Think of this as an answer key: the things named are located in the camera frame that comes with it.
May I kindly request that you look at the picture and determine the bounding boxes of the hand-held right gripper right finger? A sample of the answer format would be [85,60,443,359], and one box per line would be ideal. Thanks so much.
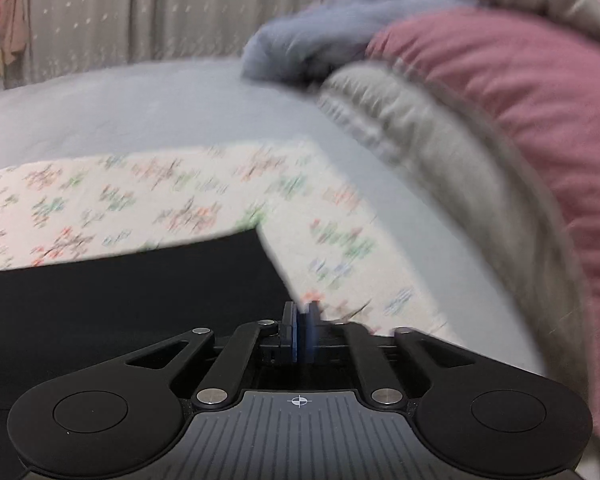
[300,301,474,410]

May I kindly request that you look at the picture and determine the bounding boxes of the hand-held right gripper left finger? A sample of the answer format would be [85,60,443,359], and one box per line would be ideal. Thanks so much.
[125,301,300,410]

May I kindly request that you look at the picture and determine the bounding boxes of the black pants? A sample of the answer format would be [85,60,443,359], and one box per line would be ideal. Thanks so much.
[0,227,296,411]

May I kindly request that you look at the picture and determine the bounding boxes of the floral printed blanket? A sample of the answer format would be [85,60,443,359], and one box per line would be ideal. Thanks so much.
[0,140,457,347]

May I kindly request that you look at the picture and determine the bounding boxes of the blue-grey fuzzy cloth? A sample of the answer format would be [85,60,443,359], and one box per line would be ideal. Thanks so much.
[241,0,462,86]

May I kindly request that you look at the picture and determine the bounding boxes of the pink and grey quilt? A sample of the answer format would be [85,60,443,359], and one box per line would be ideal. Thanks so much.
[316,0,600,442]

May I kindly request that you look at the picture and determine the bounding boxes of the grey dotted curtain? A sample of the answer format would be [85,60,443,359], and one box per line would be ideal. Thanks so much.
[2,0,352,86]

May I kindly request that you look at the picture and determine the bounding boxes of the pale pink garment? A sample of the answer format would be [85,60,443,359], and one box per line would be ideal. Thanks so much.
[0,0,32,66]

